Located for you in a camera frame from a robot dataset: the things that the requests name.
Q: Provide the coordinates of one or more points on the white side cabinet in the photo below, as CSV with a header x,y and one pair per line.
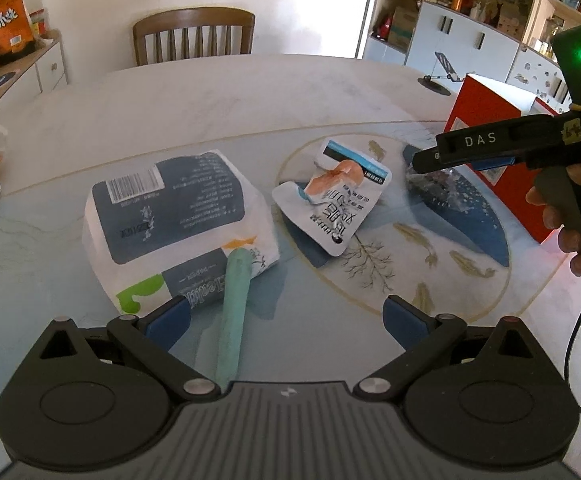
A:
x,y
45,70

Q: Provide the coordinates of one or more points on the clear plastic wrapper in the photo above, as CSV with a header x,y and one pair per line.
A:
x,y
440,190

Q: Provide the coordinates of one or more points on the brown wooden chair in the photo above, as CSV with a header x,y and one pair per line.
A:
x,y
193,35

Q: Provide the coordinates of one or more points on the white marble desktop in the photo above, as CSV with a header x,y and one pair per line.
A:
x,y
220,100

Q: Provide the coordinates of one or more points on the black phone stand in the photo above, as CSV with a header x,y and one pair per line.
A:
x,y
443,77

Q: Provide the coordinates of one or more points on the green stick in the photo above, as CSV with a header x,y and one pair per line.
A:
x,y
235,310

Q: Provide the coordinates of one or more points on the white and wood shelf cabinet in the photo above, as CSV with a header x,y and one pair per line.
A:
x,y
470,45

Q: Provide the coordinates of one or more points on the person's right hand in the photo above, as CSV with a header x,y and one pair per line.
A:
x,y
545,207

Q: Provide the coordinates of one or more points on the red shelf item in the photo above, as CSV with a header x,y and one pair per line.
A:
x,y
381,30

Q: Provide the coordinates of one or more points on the red cardboard shoe box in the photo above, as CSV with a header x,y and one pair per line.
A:
x,y
485,105

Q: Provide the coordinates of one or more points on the white tissue pack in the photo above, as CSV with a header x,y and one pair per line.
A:
x,y
170,200

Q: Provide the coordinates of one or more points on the white sachet with orange print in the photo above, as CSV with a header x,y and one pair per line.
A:
x,y
330,205

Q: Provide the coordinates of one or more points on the cardboard box on shelf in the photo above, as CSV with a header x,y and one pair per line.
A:
x,y
403,27

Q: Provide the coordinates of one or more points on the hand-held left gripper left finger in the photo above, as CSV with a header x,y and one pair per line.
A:
x,y
168,322

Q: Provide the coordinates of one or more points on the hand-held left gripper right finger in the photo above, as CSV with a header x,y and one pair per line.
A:
x,y
405,322

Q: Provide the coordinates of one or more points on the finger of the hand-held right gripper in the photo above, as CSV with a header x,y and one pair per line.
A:
x,y
433,161
495,164

